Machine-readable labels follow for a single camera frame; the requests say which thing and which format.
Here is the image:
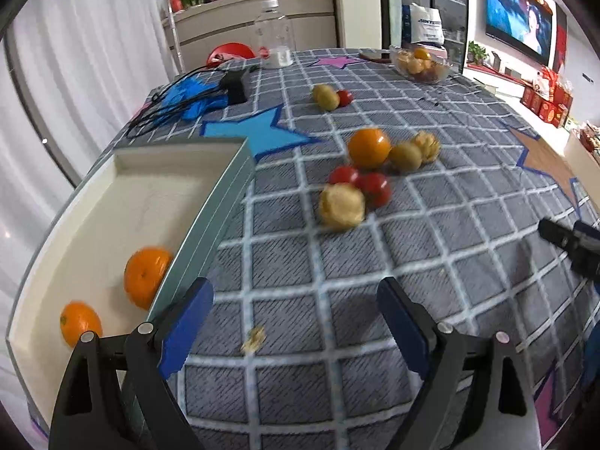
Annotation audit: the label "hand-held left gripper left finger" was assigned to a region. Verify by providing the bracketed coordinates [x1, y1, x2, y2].
[48, 276, 215, 450]

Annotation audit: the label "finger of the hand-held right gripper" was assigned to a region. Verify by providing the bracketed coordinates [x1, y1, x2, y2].
[537, 217, 600, 287]
[574, 219, 600, 248]

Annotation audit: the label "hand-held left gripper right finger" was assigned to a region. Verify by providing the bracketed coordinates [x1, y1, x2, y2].
[376, 276, 542, 450]

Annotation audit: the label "physalis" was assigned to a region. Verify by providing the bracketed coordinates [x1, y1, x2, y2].
[319, 183, 366, 230]
[411, 131, 441, 165]

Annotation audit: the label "white box with grey sides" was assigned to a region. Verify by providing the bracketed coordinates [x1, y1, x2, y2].
[4, 137, 258, 437]

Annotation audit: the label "dry husk piece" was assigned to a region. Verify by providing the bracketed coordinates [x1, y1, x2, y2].
[240, 327, 267, 354]

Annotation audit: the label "grey checked star tablecloth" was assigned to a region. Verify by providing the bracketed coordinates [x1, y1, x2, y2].
[28, 47, 600, 450]

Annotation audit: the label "white side table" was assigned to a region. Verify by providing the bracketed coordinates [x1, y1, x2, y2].
[562, 122, 600, 170]

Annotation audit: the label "red gift boxes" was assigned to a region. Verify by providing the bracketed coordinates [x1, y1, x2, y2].
[520, 68, 575, 127]

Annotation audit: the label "potted green plant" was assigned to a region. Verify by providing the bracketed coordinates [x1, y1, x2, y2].
[468, 40, 491, 66]

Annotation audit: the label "glass bowl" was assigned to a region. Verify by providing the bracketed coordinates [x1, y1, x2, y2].
[389, 45, 455, 85]

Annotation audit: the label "blue gloves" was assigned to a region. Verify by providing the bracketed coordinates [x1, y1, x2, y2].
[152, 75, 230, 120]

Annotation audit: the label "white plastic bag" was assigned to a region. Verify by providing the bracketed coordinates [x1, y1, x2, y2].
[407, 2, 445, 48]

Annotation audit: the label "red plastic stool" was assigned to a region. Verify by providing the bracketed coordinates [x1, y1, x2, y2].
[207, 42, 256, 69]

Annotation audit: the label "clear plastic bottle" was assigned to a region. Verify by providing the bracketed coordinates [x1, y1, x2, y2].
[254, 0, 294, 70]

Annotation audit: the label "white cabinet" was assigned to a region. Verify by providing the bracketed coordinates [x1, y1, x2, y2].
[162, 0, 336, 71]

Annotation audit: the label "black power adapter with cables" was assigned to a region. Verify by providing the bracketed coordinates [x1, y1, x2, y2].
[126, 63, 249, 140]

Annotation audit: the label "wall television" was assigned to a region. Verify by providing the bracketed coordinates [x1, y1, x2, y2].
[484, 0, 556, 66]

